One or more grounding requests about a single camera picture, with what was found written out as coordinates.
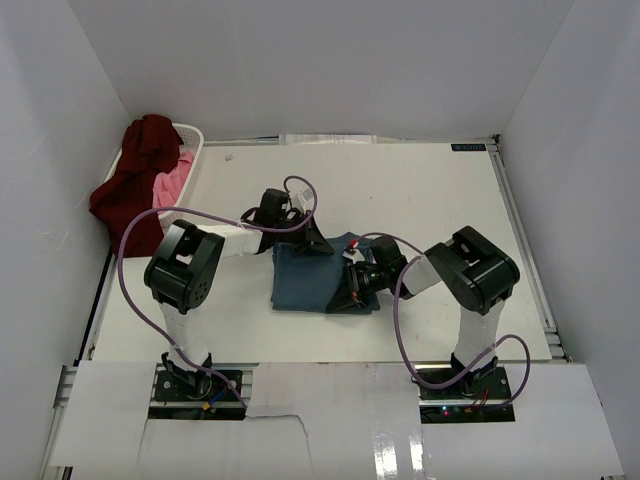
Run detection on pink t shirt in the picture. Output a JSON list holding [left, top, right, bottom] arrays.
[[152, 151, 195, 208]]

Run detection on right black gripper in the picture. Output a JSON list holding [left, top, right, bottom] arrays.
[[326, 262, 390, 314]]

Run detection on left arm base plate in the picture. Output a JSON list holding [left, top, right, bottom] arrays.
[[148, 369, 245, 421]]

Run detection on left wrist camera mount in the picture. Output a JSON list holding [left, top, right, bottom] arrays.
[[291, 188, 315, 214]]

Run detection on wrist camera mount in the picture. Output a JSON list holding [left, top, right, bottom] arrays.
[[342, 240, 364, 264], [291, 188, 315, 214]]

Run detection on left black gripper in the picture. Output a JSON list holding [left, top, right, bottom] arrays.
[[273, 210, 333, 256]]

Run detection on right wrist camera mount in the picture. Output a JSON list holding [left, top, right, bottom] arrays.
[[342, 240, 364, 264]]

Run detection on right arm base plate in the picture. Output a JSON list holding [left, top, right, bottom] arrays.
[[411, 366, 516, 425]]

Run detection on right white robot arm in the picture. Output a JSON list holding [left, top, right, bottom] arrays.
[[325, 226, 520, 399]]

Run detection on dark label sticker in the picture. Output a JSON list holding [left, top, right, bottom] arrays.
[[451, 143, 487, 152]]

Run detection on paper sheet at back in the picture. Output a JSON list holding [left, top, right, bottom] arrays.
[[279, 134, 377, 146]]

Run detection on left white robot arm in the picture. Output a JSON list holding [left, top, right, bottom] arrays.
[[144, 187, 334, 399]]

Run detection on teal blue t shirt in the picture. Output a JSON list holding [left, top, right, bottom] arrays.
[[271, 232, 357, 313]]

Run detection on dark red t shirt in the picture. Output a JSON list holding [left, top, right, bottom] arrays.
[[89, 114, 182, 253]]

